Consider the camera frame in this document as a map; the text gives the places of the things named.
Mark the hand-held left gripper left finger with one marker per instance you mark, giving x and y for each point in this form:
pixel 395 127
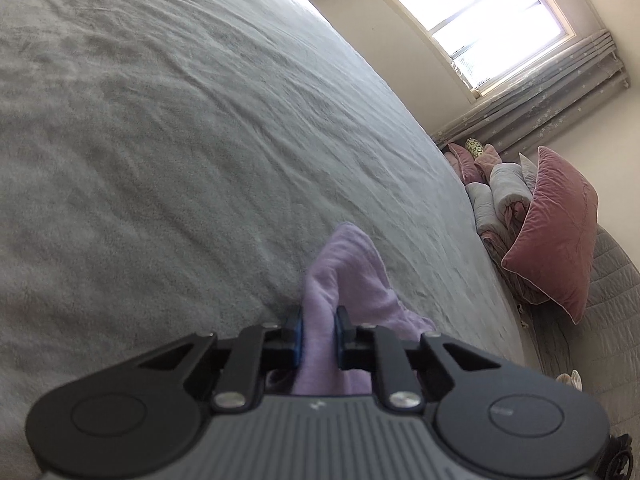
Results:
pixel 299 340

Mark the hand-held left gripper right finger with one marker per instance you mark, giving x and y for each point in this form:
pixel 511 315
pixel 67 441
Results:
pixel 344 330

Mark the purple pants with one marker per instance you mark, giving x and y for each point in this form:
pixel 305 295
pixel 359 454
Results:
pixel 345 270

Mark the small pink pillow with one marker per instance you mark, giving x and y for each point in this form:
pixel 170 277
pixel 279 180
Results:
pixel 465 161

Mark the folded grey quilt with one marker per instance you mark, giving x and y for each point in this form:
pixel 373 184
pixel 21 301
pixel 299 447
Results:
pixel 500 185

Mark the yellow spotted cushion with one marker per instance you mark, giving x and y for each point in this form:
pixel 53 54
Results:
pixel 474 147

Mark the large pink pillow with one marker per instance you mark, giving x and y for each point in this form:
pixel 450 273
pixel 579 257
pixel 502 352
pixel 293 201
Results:
pixel 555 230

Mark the white folded garment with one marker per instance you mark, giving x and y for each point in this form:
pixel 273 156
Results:
pixel 572 380

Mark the grey quilted headboard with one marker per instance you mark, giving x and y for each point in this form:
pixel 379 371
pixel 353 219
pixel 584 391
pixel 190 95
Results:
pixel 615 310

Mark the grey patterned curtain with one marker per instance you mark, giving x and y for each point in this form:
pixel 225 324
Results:
pixel 540 100

